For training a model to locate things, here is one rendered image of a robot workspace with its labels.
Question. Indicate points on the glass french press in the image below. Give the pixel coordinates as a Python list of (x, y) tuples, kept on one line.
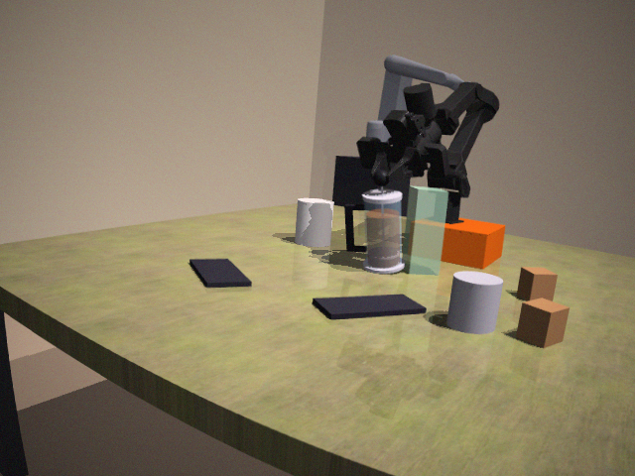
[(383, 228)]

